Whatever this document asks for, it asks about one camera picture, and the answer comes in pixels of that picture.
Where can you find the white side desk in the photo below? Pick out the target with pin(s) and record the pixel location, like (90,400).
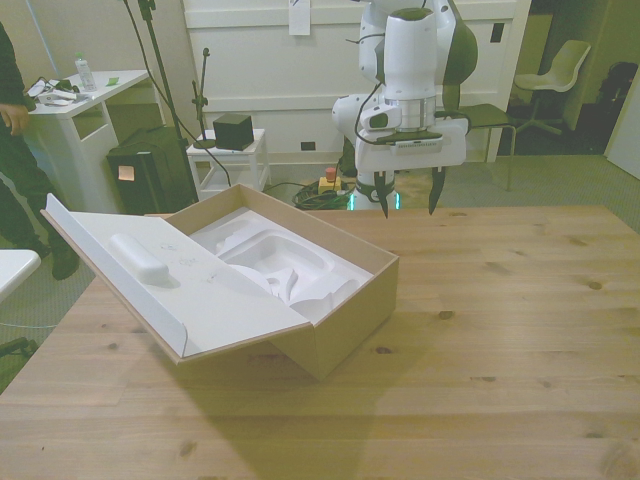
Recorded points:
(65,130)

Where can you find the green sticky note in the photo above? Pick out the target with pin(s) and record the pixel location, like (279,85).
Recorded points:
(113,80)

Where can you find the white paper sheet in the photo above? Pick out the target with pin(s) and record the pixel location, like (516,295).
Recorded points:
(299,20)

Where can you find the black tripod stand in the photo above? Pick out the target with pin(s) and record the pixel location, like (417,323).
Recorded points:
(159,75)

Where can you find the white moulded foam insert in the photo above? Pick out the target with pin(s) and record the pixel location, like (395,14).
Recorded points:
(280,250)

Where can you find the white panelled wall unit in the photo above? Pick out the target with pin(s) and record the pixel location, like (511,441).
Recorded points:
(280,75)

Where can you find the small white side table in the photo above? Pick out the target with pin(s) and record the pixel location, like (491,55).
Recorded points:
(257,150)

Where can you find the black microphone stand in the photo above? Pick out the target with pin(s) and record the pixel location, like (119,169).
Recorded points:
(201,100)

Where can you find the black cube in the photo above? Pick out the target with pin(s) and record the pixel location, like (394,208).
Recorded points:
(231,132)

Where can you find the orange sticky note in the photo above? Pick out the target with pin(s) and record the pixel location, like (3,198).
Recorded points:
(126,173)

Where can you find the white swivel chair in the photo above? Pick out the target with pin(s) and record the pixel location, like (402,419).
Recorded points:
(560,70)

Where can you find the brown cardboard box with lid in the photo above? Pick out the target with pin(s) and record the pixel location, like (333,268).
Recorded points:
(350,320)

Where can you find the yellow emergency stop button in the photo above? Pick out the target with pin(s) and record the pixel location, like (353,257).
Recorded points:
(330,181)

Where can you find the black wall switch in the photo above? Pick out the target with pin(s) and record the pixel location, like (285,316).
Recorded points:
(497,32)

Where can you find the dark seat metal chair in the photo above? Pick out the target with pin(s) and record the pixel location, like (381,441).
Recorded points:
(487,116)

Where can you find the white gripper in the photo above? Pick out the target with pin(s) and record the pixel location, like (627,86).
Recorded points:
(370,157)

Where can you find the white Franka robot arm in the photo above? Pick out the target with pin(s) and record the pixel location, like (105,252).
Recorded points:
(410,55)

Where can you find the clear plastic bottle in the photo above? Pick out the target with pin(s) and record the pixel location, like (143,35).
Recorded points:
(85,75)

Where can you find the person's bare hand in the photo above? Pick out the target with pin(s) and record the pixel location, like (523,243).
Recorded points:
(14,119)

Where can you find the black wall outlet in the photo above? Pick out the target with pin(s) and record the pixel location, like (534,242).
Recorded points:
(308,146)

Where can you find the black equipment case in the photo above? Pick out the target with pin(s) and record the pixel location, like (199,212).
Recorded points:
(150,175)

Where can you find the white round-edged table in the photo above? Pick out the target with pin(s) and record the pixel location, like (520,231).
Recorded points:
(15,270)

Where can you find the person in dark clothes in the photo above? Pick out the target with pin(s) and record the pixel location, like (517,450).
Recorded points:
(20,200)

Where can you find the white foam lid pad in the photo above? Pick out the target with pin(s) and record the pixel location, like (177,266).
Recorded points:
(137,257)

